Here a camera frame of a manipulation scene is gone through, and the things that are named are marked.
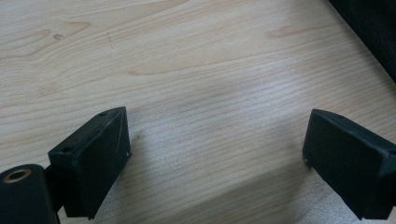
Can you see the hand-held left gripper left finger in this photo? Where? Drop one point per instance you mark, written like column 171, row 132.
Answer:
column 93, row 161

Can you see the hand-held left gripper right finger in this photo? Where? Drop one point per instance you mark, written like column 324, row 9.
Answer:
column 348, row 161

